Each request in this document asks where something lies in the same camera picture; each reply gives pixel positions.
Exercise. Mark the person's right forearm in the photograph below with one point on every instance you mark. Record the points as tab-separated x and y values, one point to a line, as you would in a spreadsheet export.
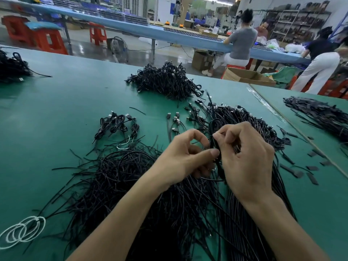
285	231

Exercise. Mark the metal storage shelf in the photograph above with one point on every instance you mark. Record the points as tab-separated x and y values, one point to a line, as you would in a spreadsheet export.
296	21

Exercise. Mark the person's right hand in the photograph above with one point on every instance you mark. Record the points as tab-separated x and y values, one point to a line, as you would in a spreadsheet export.
247	163

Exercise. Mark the small cardboard box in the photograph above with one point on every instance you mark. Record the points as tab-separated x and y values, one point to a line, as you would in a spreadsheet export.
202	59

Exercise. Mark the green bag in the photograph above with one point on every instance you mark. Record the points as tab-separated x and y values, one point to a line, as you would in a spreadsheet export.
284	76

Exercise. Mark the person's left forearm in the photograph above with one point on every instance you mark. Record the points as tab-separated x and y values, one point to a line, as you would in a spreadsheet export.
117	228

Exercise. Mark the long blue workbench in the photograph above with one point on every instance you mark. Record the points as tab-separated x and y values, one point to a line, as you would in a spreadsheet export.
157	32

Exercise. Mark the white pillar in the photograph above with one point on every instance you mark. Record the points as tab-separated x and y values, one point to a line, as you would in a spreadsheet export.
166	9

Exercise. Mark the grey floor fan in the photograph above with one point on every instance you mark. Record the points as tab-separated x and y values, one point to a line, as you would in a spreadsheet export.
117	49

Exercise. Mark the red plastic stool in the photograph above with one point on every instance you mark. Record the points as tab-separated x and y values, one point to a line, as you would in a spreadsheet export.
331	87
97	33
15	28

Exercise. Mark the person's left hand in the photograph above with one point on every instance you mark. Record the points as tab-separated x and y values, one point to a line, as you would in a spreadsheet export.
174	163

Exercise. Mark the scattered dark tie pieces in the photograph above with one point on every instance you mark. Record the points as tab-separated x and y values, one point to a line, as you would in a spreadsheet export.
312	176

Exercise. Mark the red stool with blue seat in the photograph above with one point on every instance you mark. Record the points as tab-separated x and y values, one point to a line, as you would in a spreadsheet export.
48	39

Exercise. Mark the open cardboard box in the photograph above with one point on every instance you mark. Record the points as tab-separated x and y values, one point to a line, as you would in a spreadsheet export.
247	76

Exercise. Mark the pile of white bags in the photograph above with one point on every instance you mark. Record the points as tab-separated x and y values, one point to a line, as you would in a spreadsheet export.
288	47

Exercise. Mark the blue metal rack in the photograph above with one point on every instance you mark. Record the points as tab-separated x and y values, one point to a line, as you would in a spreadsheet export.
340	24

